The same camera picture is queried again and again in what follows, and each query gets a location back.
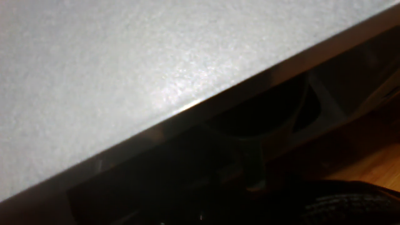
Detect green ceramic mug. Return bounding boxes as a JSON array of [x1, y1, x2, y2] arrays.
[[206, 73, 323, 192]]

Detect silver microwave oven body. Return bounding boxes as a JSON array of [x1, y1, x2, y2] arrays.
[[0, 0, 400, 225]]

